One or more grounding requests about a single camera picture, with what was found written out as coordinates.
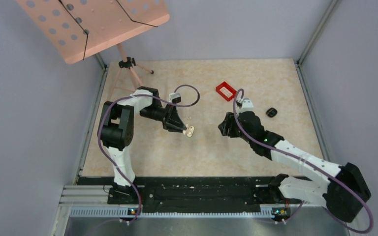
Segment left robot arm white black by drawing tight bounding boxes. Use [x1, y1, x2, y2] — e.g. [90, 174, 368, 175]
[98, 87, 189, 203]

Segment red plastic tray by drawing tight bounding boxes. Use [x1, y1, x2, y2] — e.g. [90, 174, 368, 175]
[215, 81, 237, 102]

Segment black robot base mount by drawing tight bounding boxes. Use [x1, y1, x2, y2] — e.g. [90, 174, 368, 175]
[77, 177, 300, 213]

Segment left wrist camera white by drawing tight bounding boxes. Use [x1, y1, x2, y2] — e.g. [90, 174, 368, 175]
[169, 92, 182, 104]

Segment cream earbud charging case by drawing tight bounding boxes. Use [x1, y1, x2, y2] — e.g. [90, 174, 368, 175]
[183, 125, 194, 138]

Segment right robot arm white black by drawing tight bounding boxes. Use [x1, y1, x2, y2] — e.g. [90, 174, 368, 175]
[218, 112, 371, 223]

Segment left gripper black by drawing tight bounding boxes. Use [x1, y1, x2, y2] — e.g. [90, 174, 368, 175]
[139, 102, 187, 133]

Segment black earbud charging case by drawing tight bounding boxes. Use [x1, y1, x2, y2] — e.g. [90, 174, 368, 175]
[266, 107, 278, 118]

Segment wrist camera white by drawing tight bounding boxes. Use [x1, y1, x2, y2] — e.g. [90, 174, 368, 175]
[236, 98, 254, 113]
[169, 92, 182, 104]

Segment pink music stand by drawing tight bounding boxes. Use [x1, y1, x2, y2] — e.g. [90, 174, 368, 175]
[15, 0, 171, 102]

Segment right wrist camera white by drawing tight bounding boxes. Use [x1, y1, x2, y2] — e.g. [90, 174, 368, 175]
[236, 98, 254, 113]

